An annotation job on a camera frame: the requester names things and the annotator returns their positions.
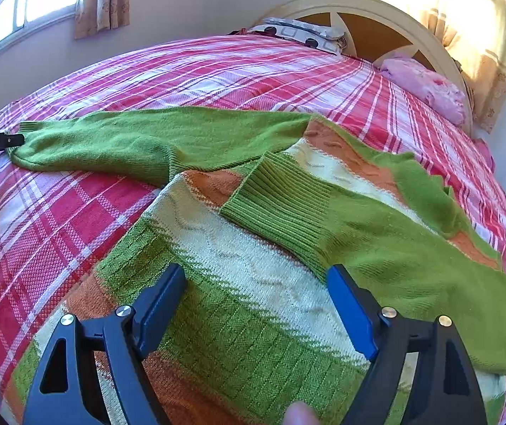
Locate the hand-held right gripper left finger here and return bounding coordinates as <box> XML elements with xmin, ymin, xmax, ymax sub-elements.
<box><xmin>23</xmin><ymin>263</ymin><xmax>187</xmax><ymax>425</ymax></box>

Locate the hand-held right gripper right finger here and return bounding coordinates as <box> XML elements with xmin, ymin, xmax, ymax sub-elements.
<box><xmin>326</xmin><ymin>265</ymin><xmax>488</xmax><ymax>425</ymax></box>

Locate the green towel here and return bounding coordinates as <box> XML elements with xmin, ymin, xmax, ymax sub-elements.
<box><xmin>5</xmin><ymin>108</ymin><xmax>506</xmax><ymax>425</ymax></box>

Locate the person's right hand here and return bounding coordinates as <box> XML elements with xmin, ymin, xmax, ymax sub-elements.
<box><xmin>285</xmin><ymin>401</ymin><xmax>321</xmax><ymax>425</ymax></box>

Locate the red plaid bed blanket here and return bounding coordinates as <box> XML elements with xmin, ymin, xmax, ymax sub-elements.
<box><xmin>0</xmin><ymin>31</ymin><xmax>506</xmax><ymax>425</ymax></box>

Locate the short beige patterned curtain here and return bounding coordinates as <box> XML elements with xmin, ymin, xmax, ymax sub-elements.
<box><xmin>73</xmin><ymin>0</ymin><xmax>132</xmax><ymax>40</ymax></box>

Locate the pink bed sheet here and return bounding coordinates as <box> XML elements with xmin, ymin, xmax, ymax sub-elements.
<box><xmin>472</xmin><ymin>135</ymin><xmax>497</xmax><ymax>173</ymax></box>

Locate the pink floral pillow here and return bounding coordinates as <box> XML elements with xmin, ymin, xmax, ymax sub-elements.
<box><xmin>379</xmin><ymin>55</ymin><xmax>466</xmax><ymax>127</ymax></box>

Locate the long beige patterned curtain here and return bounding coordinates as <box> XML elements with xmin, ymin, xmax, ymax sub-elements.
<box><xmin>332</xmin><ymin>0</ymin><xmax>506</xmax><ymax>134</ymax></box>

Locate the white grey patterned pillow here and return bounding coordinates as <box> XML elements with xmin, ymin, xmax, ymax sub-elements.
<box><xmin>248</xmin><ymin>17</ymin><xmax>346</xmax><ymax>57</ymax></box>

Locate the cream wooden headboard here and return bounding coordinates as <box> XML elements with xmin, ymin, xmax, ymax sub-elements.
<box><xmin>253</xmin><ymin>0</ymin><xmax>475</xmax><ymax>136</ymax></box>

